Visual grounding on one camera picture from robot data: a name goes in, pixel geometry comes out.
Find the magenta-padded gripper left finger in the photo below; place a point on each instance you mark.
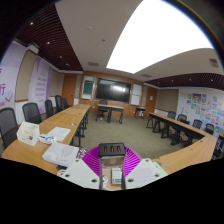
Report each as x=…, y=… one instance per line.
x=80, y=173

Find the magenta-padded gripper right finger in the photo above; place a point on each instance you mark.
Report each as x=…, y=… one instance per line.
x=143, y=171

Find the black multi-port charger block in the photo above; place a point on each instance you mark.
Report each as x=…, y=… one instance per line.
x=112, y=150

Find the white and maroon book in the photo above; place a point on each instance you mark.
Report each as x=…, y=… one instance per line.
x=60, y=154

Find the white paper sheets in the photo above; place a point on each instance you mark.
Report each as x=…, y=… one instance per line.
x=59, y=133

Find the small blue-white packet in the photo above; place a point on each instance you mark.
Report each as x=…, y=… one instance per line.
x=45, y=138

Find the long wooden conference table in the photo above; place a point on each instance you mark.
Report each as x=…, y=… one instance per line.
x=173, y=124

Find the small dark side table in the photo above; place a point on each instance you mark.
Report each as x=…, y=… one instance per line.
x=140, y=109

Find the black desk chair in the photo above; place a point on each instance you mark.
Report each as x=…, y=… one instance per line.
x=102, y=108

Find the row of black office chairs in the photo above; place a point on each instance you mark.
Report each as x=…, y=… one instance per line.
x=49, y=107
x=196, y=124

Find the wooden desk with black legs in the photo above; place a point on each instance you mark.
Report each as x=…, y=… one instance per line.
x=111, y=107

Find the wooden door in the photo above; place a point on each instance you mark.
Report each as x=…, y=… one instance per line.
x=69, y=90
x=151, y=100

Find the black mesh office chair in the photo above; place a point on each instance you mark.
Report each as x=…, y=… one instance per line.
x=31, y=112
x=7, y=125

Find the bright ceiling light panel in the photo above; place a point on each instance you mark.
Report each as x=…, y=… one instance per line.
x=156, y=36

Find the white wall board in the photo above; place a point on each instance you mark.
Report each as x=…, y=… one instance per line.
x=136, y=94

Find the green wall board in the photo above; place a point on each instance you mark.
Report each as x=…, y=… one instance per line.
x=88, y=87

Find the large black wall screen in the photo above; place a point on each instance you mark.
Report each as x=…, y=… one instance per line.
x=113, y=90

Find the colourful wall pictures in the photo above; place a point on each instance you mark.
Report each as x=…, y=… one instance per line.
x=205, y=110

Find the purple wall banner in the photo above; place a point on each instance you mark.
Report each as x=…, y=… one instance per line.
x=40, y=83

